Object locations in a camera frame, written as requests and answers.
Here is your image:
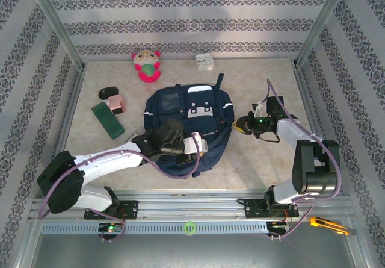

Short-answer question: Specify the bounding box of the navy blue backpack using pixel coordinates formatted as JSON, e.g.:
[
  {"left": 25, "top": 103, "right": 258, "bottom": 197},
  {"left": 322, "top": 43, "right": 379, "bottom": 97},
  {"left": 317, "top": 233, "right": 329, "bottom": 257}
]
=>
[{"left": 143, "top": 73, "right": 235, "bottom": 178}]

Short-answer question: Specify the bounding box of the pink box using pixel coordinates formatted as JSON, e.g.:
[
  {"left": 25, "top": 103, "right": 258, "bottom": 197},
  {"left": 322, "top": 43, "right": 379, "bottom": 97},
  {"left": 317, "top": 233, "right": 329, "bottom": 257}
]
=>
[{"left": 104, "top": 94, "right": 126, "bottom": 115}]

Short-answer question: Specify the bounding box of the pink plush toy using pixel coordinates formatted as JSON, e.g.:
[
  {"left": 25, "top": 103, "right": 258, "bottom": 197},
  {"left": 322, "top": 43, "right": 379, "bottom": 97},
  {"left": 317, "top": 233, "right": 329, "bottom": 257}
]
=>
[{"left": 131, "top": 49, "right": 162, "bottom": 84}]

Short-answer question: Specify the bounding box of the white square alarm clock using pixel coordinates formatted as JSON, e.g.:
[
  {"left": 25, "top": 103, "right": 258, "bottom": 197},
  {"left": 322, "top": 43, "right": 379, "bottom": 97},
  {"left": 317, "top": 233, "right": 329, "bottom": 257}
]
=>
[{"left": 194, "top": 52, "right": 215, "bottom": 72}]

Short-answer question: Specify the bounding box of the black computer mouse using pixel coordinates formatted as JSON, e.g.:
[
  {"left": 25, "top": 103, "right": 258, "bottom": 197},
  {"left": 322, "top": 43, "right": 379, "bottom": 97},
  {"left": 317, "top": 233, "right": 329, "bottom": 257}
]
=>
[{"left": 98, "top": 86, "right": 119, "bottom": 100}]

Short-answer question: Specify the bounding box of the slotted metal strip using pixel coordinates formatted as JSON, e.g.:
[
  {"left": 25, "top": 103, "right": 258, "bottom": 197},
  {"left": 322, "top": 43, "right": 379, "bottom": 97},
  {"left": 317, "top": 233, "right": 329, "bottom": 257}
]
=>
[{"left": 40, "top": 221, "right": 268, "bottom": 235}]

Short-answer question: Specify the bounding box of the yellow utility knife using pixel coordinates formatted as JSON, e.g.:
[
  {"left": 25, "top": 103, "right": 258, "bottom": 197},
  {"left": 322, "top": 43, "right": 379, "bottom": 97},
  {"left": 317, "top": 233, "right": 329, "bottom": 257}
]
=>
[{"left": 309, "top": 216, "right": 352, "bottom": 236}]

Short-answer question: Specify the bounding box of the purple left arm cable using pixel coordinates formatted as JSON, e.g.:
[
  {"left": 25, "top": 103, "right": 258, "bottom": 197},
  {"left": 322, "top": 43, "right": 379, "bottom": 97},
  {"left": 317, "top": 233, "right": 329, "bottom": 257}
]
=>
[{"left": 37, "top": 134, "right": 202, "bottom": 244}]

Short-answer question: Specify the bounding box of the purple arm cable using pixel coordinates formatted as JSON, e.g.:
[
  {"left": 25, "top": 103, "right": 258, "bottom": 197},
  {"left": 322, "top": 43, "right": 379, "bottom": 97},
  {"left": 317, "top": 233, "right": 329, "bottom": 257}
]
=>
[
  {"left": 260, "top": 79, "right": 342, "bottom": 241},
  {"left": 37, "top": 134, "right": 202, "bottom": 244}
]

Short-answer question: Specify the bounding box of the aluminium side rail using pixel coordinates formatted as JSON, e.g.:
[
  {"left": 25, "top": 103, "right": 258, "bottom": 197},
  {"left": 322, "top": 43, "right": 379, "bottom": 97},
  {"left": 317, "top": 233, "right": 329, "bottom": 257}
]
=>
[
  {"left": 40, "top": 69, "right": 87, "bottom": 198},
  {"left": 293, "top": 66, "right": 343, "bottom": 196}
]

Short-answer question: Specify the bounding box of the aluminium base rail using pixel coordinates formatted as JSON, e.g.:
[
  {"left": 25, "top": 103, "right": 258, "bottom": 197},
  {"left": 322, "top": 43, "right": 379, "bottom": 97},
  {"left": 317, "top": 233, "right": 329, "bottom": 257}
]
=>
[{"left": 28, "top": 189, "right": 354, "bottom": 220}]

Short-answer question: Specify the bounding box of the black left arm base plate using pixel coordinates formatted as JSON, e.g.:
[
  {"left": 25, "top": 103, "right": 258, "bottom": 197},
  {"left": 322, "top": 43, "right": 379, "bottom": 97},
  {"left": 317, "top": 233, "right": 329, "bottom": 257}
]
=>
[{"left": 84, "top": 200, "right": 139, "bottom": 220}]

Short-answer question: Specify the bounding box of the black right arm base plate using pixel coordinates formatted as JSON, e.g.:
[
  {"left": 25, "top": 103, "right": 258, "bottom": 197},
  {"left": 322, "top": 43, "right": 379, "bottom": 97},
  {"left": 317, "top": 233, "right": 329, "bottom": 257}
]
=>
[{"left": 243, "top": 198, "right": 300, "bottom": 220}]

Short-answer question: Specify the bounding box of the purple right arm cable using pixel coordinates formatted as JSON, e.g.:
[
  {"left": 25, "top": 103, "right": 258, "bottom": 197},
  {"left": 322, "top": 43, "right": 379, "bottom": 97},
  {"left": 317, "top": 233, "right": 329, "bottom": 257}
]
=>
[{"left": 260, "top": 79, "right": 342, "bottom": 241}]

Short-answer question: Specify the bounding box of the green tape ring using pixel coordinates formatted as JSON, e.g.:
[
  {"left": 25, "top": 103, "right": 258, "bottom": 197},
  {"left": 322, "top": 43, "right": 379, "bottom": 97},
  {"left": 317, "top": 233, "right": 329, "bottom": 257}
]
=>
[{"left": 183, "top": 221, "right": 198, "bottom": 236}]

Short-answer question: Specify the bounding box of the aluminium frame post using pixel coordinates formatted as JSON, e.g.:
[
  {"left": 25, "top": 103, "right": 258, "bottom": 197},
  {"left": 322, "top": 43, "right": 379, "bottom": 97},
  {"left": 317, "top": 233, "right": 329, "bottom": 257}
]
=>
[
  {"left": 25, "top": 0, "right": 87, "bottom": 70},
  {"left": 293, "top": 0, "right": 351, "bottom": 67}
]

